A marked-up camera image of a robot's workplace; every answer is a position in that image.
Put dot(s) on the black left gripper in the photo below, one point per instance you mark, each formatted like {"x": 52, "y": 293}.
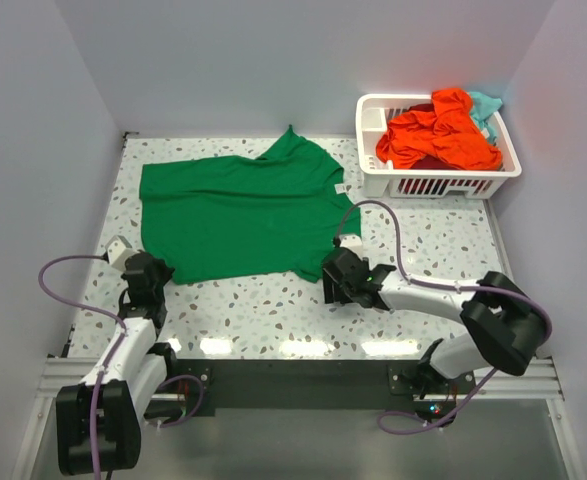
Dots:
{"x": 164, "y": 271}

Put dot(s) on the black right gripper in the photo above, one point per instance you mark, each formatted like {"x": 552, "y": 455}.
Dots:
{"x": 331, "y": 291}

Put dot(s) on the green t-shirt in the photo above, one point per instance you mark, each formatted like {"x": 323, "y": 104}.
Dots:
{"x": 231, "y": 216}

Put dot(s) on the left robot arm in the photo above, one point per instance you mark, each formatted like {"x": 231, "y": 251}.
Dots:
{"x": 99, "y": 419}

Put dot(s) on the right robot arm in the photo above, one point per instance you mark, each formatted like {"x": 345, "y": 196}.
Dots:
{"x": 504, "y": 327}

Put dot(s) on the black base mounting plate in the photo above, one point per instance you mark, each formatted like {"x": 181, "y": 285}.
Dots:
{"x": 203, "y": 387}

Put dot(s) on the white plastic basket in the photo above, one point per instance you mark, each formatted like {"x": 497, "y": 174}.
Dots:
{"x": 374, "y": 111}

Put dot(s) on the orange t-shirt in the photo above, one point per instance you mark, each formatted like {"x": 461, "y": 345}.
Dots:
{"x": 458, "y": 140}

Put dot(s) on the teal t-shirt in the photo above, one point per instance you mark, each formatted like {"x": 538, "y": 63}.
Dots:
{"x": 483, "y": 108}

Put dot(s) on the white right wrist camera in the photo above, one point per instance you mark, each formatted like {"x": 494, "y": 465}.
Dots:
{"x": 351, "y": 242}

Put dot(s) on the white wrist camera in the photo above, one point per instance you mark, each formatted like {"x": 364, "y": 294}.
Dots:
{"x": 351, "y": 242}
{"x": 117, "y": 251}

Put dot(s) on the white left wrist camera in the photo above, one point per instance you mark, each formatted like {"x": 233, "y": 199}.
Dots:
{"x": 117, "y": 251}

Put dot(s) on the aluminium frame rail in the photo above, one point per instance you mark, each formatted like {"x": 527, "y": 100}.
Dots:
{"x": 539, "y": 382}

